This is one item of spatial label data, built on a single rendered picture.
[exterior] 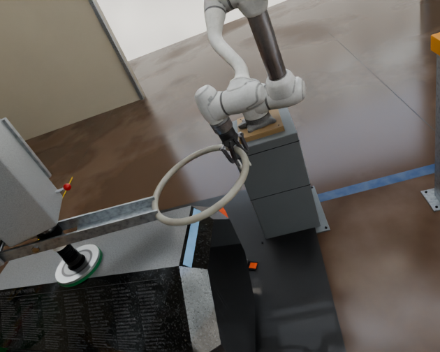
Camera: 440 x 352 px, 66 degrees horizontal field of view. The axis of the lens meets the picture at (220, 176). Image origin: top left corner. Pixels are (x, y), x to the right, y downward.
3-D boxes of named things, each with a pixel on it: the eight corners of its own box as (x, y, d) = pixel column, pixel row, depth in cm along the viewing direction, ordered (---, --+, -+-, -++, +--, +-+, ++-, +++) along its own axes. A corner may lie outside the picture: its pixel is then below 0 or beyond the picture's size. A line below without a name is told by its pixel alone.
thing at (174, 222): (162, 248, 131) (157, 244, 129) (148, 186, 172) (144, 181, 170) (268, 181, 130) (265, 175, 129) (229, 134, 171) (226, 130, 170)
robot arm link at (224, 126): (205, 123, 149) (211, 133, 152) (216, 127, 141) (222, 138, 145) (221, 111, 151) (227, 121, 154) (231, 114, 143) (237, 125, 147)
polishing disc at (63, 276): (82, 286, 141) (79, 284, 140) (47, 283, 150) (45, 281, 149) (108, 246, 156) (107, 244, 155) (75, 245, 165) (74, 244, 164)
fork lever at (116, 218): (-14, 272, 131) (-20, 263, 128) (-1, 241, 147) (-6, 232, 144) (160, 224, 144) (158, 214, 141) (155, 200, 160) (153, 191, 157)
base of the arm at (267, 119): (236, 123, 219) (233, 116, 216) (267, 110, 218) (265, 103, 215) (242, 135, 204) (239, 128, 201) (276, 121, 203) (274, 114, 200)
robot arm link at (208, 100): (204, 128, 145) (230, 122, 138) (186, 98, 137) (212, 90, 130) (212, 114, 152) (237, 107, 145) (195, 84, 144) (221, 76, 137)
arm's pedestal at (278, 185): (254, 202, 282) (223, 120, 238) (313, 186, 272) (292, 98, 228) (260, 247, 242) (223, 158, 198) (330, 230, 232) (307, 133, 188)
